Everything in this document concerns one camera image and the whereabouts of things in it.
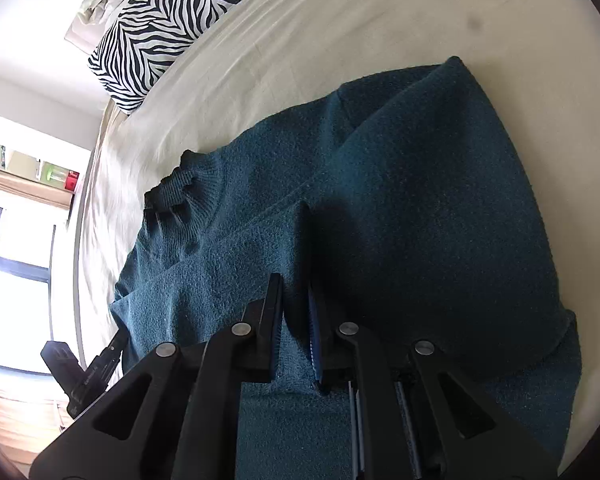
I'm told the black framed window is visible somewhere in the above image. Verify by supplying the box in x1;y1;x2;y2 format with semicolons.
0;197;71;376

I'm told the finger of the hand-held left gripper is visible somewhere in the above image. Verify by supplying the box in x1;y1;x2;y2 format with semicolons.
98;329;131;376

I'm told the teal knit sweater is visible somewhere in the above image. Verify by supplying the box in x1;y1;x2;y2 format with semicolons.
109;56;583;480

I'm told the beige bed sheet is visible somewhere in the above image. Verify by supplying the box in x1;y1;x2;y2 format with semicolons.
72;0;600;480

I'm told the zebra print pillow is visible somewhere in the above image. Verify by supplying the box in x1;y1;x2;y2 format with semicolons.
87;0;288;115

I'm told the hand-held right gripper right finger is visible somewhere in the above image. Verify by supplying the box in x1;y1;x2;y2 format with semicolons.
305;280;571;480

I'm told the wooden shelf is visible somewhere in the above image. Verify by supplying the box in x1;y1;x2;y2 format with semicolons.
0;164;77;209

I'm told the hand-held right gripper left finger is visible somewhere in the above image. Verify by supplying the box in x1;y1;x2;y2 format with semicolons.
29;272;286;480

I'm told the white pillow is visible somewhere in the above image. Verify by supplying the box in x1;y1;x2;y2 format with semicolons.
65;0;181;53

